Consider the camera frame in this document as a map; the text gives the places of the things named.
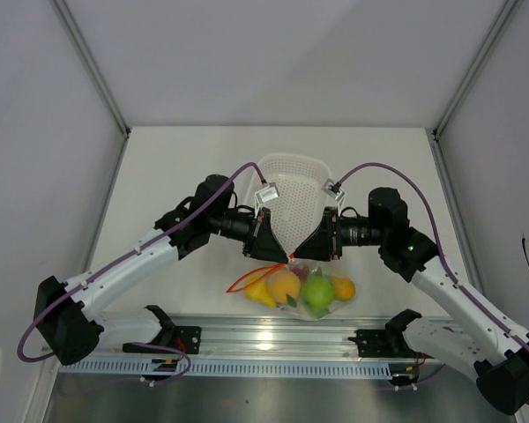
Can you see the yellow bell pepper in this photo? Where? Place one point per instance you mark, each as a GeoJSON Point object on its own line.
{"type": "Point", "coordinates": [257, 291]}

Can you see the red grape bunch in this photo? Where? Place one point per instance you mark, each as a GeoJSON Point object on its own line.
{"type": "Point", "coordinates": [301, 270]}

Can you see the clear orange zip bag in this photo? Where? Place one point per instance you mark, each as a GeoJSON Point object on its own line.
{"type": "Point", "coordinates": [327, 270]}

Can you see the right aluminium frame post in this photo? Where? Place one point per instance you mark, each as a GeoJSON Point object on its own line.
{"type": "Point", "coordinates": [483, 53]}

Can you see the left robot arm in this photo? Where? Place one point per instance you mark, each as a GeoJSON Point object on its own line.
{"type": "Point", "coordinates": [70, 315]}

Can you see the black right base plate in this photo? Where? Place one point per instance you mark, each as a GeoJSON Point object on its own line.
{"type": "Point", "coordinates": [375, 343]}

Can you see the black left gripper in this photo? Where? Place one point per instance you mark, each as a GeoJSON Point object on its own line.
{"type": "Point", "coordinates": [260, 242]}

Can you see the white cauliflower with leaves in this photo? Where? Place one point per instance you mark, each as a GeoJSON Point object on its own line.
{"type": "Point", "coordinates": [303, 312]}

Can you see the green apple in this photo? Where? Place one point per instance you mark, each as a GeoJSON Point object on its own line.
{"type": "Point", "coordinates": [317, 294]}

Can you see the yellow green mango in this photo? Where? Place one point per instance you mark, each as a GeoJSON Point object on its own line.
{"type": "Point", "coordinates": [344, 288]}

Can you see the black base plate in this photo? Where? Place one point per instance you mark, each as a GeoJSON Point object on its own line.
{"type": "Point", "coordinates": [375, 343]}
{"type": "Point", "coordinates": [186, 339]}

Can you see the white perforated plastic basket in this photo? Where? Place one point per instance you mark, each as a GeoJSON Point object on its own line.
{"type": "Point", "coordinates": [298, 209]}

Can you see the aluminium mounting rail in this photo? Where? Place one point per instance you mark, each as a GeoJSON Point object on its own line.
{"type": "Point", "coordinates": [269, 337]}

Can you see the left aluminium frame post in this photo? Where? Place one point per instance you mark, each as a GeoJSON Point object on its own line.
{"type": "Point", "coordinates": [89, 62]}

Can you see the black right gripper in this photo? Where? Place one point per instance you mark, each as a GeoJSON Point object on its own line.
{"type": "Point", "coordinates": [324, 245]}

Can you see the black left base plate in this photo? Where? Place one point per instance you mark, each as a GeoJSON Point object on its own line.
{"type": "Point", "coordinates": [186, 339]}

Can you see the aluminium frame post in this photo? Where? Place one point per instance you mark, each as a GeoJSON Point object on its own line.
{"type": "Point", "coordinates": [89, 62]}
{"type": "Point", "coordinates": [483, 53]}

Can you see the orange peach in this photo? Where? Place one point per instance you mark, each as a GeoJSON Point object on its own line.
{"type": "Point", "coordinates": [284, 286]}

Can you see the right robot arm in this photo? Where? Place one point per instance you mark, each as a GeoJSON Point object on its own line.
{"type": "Point", "coordinates": [492, 350]}

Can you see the white slotted cable duct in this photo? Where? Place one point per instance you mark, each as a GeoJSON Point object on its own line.
{"type": "Point", "coordinates": [347, 369]}

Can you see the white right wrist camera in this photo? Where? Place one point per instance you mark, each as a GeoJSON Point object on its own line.
{"type": "Point", "coordinates": [335, 192]}

